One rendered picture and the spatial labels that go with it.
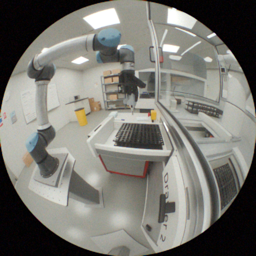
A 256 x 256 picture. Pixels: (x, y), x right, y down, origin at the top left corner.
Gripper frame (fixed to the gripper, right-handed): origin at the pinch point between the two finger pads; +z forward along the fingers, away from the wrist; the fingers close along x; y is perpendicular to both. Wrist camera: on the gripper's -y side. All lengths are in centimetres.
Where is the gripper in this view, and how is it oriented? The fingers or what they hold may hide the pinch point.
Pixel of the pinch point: (133, 107)
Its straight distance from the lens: 45.2
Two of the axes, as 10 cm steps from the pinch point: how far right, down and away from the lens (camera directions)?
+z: 0.6, 8.7, 4.9
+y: -8.3, 3.2, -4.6
